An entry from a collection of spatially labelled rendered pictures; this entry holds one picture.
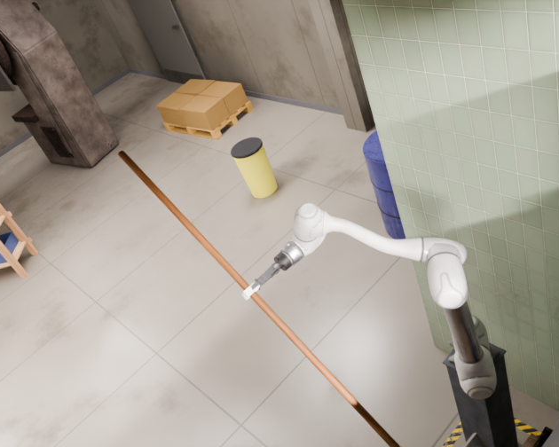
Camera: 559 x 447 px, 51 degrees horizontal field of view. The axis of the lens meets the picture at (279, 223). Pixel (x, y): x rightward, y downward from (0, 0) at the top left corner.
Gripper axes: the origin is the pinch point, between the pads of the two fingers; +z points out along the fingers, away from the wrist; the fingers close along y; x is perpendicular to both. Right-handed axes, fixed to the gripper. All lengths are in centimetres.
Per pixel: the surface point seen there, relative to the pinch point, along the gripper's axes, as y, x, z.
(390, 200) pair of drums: 196, -2, -192
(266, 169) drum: 324, 118, -190
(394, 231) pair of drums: 228, -22, -191
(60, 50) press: 440, 444, -156
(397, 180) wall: 55, -3, -119
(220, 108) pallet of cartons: 439, 250, -257
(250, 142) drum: 314, 149, -195
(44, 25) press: 418, 470, -156
